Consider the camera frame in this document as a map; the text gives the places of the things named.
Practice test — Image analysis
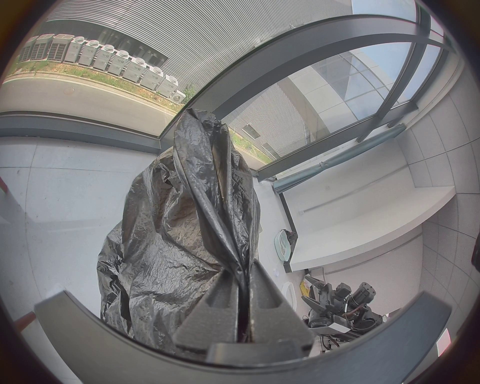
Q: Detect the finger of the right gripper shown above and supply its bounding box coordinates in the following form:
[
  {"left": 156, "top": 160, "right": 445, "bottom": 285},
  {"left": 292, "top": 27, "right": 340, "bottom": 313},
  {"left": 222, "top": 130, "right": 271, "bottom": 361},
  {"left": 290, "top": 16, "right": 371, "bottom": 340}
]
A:
[
  {"left": 301, "top": 295, "right": 324, "bottom": 312},
  {"left": 304, "top": 275, "right": 326, "bottom": 293}
]

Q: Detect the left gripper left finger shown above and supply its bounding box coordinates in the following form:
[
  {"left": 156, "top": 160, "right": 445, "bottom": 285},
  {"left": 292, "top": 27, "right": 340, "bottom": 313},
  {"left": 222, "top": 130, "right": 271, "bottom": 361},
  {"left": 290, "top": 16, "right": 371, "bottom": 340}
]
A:
[{"left": 173, "top": 267, "right": 241, "bottom": 354}]

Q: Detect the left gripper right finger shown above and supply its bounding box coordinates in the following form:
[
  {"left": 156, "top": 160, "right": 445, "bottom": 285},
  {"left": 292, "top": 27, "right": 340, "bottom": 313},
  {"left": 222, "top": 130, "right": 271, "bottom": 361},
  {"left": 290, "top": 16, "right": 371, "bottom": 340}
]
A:
[{"left": 247, "top": 260, "right": 315, "bottom": 352}]

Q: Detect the black plastic bag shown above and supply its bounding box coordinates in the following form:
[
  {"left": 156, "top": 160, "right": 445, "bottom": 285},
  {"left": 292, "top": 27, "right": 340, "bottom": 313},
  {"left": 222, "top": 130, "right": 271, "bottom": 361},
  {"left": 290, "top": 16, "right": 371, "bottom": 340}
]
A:
[{"left": 97, "top": 108, "right": 262, "bottom": 356}]

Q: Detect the white trash bin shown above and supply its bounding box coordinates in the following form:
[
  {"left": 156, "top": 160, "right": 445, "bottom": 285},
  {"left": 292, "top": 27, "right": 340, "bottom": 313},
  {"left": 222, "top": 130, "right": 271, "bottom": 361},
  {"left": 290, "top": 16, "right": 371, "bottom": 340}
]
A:
[{"left": 282, "top": 281, "right": 299, "bottom": 311}]

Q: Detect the pale green round container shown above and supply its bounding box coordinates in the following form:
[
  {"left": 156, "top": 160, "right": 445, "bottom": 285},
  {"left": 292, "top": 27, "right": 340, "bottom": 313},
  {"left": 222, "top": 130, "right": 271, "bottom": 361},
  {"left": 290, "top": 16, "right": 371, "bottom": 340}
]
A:
[{"left": 274, "top": 229, "right": 298, "bottom": 262}]

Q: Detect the window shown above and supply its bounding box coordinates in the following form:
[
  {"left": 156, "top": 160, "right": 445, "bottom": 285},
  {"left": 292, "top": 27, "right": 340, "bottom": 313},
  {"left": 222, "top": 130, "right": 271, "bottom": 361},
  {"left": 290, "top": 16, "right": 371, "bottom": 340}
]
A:
[{"left": 0, "top": 0, "right": 460, "bottom": 184}]

